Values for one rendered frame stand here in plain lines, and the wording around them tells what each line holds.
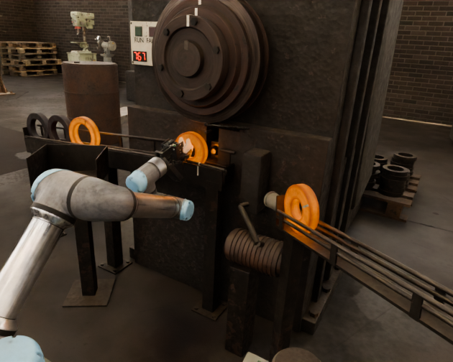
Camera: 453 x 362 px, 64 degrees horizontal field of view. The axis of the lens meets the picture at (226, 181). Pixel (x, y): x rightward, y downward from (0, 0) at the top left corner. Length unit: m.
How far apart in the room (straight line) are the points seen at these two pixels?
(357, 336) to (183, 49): 1.39
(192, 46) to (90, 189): 0.60
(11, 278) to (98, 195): 0.28
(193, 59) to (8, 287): 0.86
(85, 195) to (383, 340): 1.40
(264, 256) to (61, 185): 0.68
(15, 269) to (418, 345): 1.58
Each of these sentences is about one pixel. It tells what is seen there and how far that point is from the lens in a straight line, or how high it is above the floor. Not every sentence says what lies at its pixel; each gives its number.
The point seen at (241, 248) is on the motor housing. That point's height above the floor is 0.50.
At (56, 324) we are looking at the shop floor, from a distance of 1.83.
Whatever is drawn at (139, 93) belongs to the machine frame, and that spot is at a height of 0.93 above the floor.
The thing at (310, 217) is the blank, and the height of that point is 0.71.
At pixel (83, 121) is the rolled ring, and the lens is 1.91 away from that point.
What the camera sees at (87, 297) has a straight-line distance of 1.92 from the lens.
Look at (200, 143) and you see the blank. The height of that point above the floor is 0.79.
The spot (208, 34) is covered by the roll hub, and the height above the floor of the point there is 1.20.
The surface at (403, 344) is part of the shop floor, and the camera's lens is 1.86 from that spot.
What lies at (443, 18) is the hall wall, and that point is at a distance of 7.27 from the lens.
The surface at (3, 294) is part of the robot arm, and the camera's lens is 1.02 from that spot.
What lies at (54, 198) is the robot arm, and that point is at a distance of 1.01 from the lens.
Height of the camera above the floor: 1.18
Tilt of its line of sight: 21 degrees down
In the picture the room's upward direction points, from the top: 3 degrees clockwise
